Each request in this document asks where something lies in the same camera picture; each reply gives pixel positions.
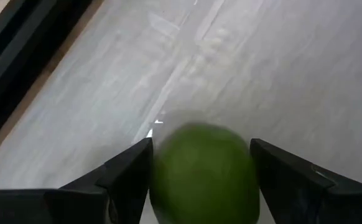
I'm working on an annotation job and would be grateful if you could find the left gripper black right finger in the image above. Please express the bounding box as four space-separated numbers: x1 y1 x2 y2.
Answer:
249 138 362 224

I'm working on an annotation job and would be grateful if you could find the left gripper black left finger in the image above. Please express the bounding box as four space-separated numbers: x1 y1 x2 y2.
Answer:
0 137 154 224

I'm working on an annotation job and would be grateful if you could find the black table edge rail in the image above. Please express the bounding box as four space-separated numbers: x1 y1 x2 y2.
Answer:
0 0 106 167

